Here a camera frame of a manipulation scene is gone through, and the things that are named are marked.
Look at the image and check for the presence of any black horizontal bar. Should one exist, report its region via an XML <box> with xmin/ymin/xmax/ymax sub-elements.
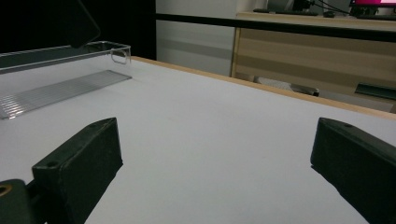
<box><xmin>155</xmin><ymin>12</ymin><xmax>396</xmax><ymax>44</ymax></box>

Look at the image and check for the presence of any dark screen monitor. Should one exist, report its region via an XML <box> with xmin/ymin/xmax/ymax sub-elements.
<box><xmin>266</xmin><ymin>0</ymin><xmax>316</xmax><ymax>12</ymax></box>

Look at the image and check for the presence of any light wooden desk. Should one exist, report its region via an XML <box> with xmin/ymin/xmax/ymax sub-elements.
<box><xmin>230</xmin><ymin>11</ymin><xmax>396</xmax><ymax>115</ymax></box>

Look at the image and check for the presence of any clear plastic box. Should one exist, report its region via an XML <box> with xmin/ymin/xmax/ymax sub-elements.
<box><xmin>0</xmin><ymin>40</ymin><xmax>133</xmax><ymax>121</ymax></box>

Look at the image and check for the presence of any dark green flat object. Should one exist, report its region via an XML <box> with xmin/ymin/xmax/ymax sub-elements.
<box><xmin>354</xmin><ymin>81</ymin><xmax>396</xmax><ymax>102</ymax></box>

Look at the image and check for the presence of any black keyboard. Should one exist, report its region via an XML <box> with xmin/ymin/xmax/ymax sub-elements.
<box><xmin>355</xmin><ymin>13</ymin><xmax>396</xmax><ymax>22</ymax></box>
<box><xmin>252</xmin><ymin>7</ymin><xmax>320</xmax><ymax>17</ymax></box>

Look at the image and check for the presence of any black curtain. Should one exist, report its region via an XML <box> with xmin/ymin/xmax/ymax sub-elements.
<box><xmin>0</xmin><ymin>0</ymin><xmax>157</xmax><ymax>62</ymax></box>

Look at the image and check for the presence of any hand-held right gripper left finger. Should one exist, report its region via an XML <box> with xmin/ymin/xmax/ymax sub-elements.
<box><xmin>31</xmin><ymin>117</ymin><xmax>124</xmax><ymax>224</ymax></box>

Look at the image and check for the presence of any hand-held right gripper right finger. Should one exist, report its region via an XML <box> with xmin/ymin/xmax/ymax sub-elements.
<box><xmin>309</xmin><ymin>117</ymin><xmax>396</xmax><ymax>224</ymax></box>

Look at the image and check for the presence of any pink screen monitor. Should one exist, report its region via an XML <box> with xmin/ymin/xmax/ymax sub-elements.
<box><xmin>349</xmin><ymin>0</ymin><xmax>396</xmax><ymax>16</ymax></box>

